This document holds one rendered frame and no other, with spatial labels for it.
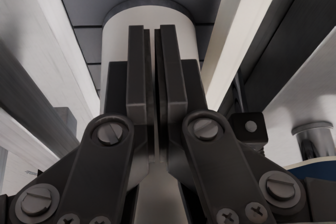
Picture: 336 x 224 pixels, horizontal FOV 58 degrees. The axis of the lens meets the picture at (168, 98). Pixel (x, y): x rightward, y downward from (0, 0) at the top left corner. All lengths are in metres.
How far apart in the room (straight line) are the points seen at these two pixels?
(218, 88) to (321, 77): 0.12
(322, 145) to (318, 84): 0.11
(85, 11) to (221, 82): 0.08
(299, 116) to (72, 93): 0.25
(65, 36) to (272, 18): 0.16
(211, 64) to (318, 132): 0.24
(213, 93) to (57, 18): 0.09
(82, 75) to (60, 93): 0.14
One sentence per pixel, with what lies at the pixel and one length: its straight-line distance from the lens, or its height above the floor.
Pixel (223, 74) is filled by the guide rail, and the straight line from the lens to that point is 0.15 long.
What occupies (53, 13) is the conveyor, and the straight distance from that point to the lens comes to 0.17.
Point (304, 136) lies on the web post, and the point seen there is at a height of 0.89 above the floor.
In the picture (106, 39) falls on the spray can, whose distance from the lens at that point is 0.16.
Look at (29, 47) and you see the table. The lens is 0.29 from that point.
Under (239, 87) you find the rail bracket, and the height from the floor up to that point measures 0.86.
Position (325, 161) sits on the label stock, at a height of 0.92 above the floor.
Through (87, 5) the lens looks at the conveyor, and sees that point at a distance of 0.16.
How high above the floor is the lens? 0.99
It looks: 25 degrees down
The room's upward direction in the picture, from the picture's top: 176 degrees clockwise
